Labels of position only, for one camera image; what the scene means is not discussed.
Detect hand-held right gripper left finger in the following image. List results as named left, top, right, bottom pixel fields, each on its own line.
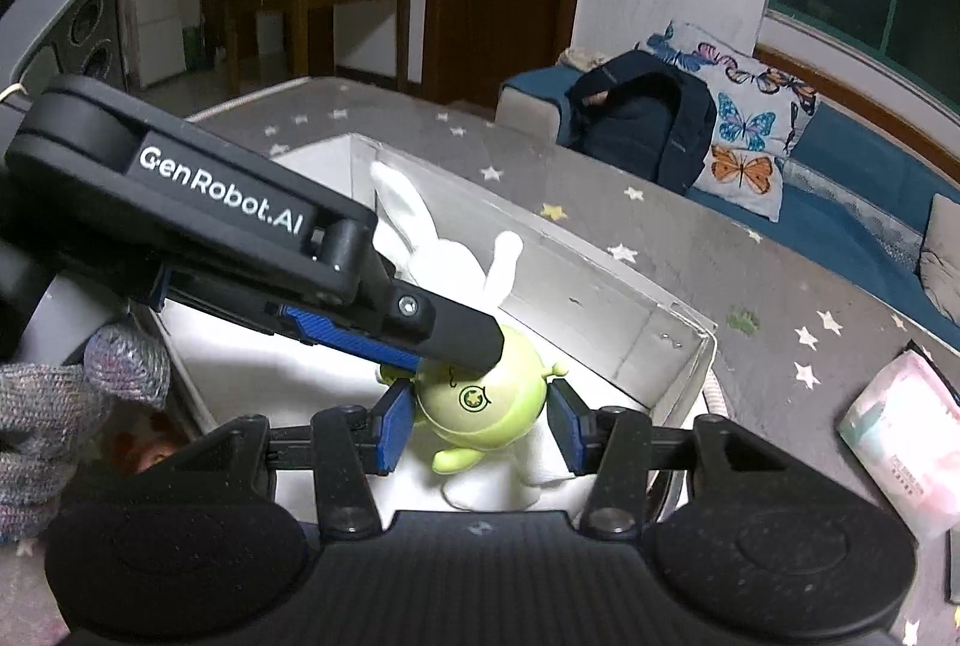
left=176, top=382, right=418, bottom=536

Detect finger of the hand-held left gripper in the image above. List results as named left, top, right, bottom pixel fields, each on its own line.
left=154, top=267, right=425, bottom=375
left=315, top=218, right=505, bottom=368

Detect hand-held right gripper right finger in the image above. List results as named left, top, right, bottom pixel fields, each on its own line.
left=546, top=382, right=800, bottom=538

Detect green toy figure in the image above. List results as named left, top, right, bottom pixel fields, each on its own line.
left=377, top=325, right=571, bottom=476

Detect white storage box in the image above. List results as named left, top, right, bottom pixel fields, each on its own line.
left=154, top=131, right=719, bottom=513

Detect person's left hand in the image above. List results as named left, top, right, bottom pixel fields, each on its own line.
left=0, top=323, right=172, bottom=540

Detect white plush rabbit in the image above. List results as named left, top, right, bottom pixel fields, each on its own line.
left=370, top=160, right=647, bottom=512

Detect green bag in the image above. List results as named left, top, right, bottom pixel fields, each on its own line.
left=182, top=22, right=208, bottom=74

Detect white refrigerator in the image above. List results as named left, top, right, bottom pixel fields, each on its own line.
left=127, top=0, right=187, bottom=89

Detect white bin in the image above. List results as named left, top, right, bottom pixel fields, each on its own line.
left=255, top=8, right=290, bottom=59

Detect orange toy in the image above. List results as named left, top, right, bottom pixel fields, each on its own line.
left=112, top=413, right=188, bottom=478

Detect dark blue backpack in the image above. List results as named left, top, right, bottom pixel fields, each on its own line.
left=564, top=50, right=719, bottom=197

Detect beige cloth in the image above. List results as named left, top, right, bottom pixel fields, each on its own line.
left=559, top=46, right=625, bottom=71

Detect pastel tissue pack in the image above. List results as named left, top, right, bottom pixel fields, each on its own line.
left=838, top=348, right=960, bottom=540

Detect butterfly print pillow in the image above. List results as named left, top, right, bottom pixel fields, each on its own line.
left=637, top=20, right=820, bottom=224

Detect blue sofa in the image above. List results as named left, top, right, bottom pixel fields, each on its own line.
left=495, top=46, right=960, bottom=336

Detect grey cushion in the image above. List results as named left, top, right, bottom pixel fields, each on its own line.
left=919, top=192, right=960, bottom=326

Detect white cable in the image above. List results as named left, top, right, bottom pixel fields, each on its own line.
left=705, top=370, right=730, bottom=420

